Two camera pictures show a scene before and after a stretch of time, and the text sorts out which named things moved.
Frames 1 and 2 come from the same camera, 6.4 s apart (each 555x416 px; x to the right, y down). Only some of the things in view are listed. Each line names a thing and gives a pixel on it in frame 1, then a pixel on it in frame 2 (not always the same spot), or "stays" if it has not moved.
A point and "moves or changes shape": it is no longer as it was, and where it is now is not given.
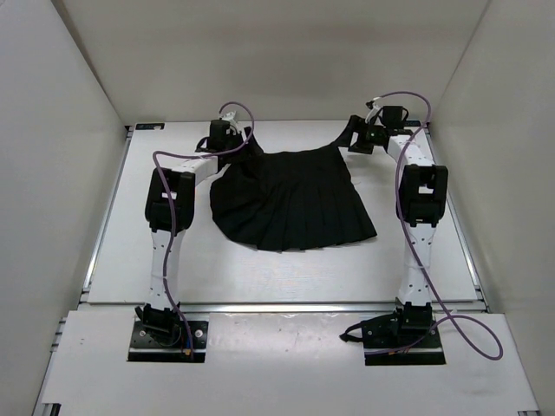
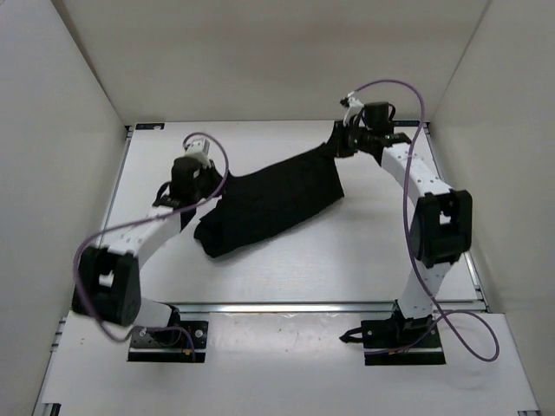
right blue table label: x=412 y=123 stays
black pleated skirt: x=290 y=199 moves or changes shape
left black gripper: x=236 y=137 to x=210 y=167
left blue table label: x=149 y=126 stays
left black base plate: x=167 y=342 stays
